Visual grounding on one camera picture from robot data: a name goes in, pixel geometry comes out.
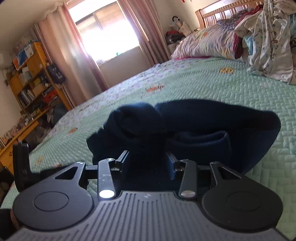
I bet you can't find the blue knit sweater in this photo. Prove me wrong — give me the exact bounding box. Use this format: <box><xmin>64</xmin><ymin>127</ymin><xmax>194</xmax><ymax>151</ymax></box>
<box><xmin>87</xmin><ymin>99</ymin><xmax>281</xmax><ymax>189</ymax></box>

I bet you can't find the wooden desk with drawers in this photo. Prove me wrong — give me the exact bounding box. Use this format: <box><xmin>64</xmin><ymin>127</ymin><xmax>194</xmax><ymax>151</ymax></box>
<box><xmin>0</xmin><ymin>107</ymin><xmax>52</xmax><ymax>174</ymax></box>

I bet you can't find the wooden bookshelf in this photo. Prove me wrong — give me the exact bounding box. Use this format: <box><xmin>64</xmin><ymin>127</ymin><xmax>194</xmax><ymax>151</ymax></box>
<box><xmin>8</xmin><ymin>42</ymin><xmax>72</xmax><ymax>113</ymax></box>

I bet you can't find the green quilted bee bedspread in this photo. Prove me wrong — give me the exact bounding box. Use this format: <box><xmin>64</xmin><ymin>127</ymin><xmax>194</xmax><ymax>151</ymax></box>
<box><xmin>0</xmin><ymin>56</ymin><xmax>296</xmax><ymax>239</ymax></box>

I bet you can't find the black bag hanging on shelf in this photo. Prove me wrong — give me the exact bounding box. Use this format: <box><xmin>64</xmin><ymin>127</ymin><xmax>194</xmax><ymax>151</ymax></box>
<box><xmin>47</xmin><ymin>63</ymin><xmax>66</xmax><ymax>84</ymax></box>

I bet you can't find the floral pillow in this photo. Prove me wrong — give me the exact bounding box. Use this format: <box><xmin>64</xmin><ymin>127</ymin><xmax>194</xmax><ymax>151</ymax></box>
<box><xmin>171</xmin><ymin>25</ymin><xmax>243</xmax><ymax>60</ymax></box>

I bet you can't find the pink window curtain left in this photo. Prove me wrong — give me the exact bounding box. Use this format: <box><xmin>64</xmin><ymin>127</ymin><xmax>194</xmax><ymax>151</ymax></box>
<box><xmin>36</xmin><ymin>4</ymin><xmax>109</xmax><ymax>106</ymax></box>

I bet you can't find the pink window curtain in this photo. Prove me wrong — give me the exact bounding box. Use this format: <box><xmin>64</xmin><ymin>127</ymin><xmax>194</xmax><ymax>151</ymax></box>
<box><xmin>36</xmin><ymin>4</ymin><xmax>109</xmax><ymax>106</ymax></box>
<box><xmin>118</xmin><ymin>0</ymin><xmax>170</xmax><ymax>66</ymax></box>

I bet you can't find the wooden bed headboard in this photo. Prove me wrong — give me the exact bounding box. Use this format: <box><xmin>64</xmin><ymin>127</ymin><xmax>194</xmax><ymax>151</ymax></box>
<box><xmin>195</xmin><ymin>0</ymin><xmax>264</xmax><ymax>29</ymax></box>

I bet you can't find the pink window curtain right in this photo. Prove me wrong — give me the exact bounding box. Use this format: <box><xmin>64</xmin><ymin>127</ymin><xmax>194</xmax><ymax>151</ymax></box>
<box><xmin>118</xmin><ymin>0</ymin><xmax>170</xmax><ymax>66</ymax></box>

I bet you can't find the pile of crumpled bedding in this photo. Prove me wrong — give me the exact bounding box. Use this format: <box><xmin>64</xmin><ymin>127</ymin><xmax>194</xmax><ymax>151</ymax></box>
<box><xmin>234</xmin><ymin>1</ymin><xmax>295</xmax><ymax>85</ymax></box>

